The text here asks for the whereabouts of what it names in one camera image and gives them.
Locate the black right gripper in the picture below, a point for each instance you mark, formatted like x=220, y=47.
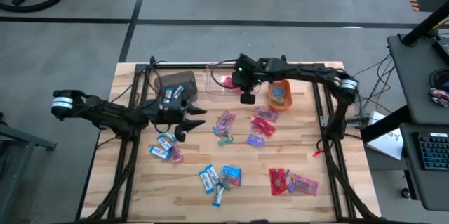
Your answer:
x=249, y=73

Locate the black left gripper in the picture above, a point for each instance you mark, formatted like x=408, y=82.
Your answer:
x=170, y=113

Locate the Hershey's white blue candy bar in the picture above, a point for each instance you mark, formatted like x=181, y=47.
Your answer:
x=212, y=175
x=217, y=196
x=168, y=95
x=159, y=152
x=178, y=91
x=164, y=142
x=206, y=182

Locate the blue candy pack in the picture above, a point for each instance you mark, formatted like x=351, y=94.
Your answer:
x=289, y=186
x=255, y=140
x=231, y=173
x=279, y=92

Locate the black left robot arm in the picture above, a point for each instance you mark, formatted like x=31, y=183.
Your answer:
x=105, y=115

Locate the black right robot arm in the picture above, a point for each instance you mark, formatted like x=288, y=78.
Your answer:
x=315, y=73

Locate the pile of spare candy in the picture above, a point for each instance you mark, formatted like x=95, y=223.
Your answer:
x=438, y=97

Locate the clear plastic bin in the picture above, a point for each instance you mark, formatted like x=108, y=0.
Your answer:
x=214, y=90

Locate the grey plastic bin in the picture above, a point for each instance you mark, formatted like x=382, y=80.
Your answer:
x=182, y=78

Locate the orange plastic bin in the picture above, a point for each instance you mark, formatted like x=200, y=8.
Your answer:
x=287, y=106

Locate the black desk beam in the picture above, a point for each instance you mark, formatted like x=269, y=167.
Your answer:
x=382, y=127

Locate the white paper sheet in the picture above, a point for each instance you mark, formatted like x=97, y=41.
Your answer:
x=386, y=143

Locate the grey desk top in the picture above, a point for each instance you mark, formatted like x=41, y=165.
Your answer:
x=410, y=182
x=410, y=76

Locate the grey metal stand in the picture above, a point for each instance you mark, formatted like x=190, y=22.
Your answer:
x=21, y=136

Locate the black desk device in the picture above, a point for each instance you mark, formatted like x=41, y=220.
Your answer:
x=442, y=50

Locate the black caster wheel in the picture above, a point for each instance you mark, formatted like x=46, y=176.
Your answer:
x=405, y=193

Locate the black keyboard blue backlight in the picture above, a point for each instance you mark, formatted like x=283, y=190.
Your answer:
x=435, y=152

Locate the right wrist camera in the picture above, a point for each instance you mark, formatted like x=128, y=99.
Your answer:
x=247, y=98

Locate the black aluminium table frame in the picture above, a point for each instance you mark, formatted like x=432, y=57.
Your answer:
x=316, y=104

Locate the grey metal bracket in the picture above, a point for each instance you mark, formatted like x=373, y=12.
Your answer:
x=324, y=120

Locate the black desk post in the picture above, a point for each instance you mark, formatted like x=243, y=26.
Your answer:
x=424, y=25

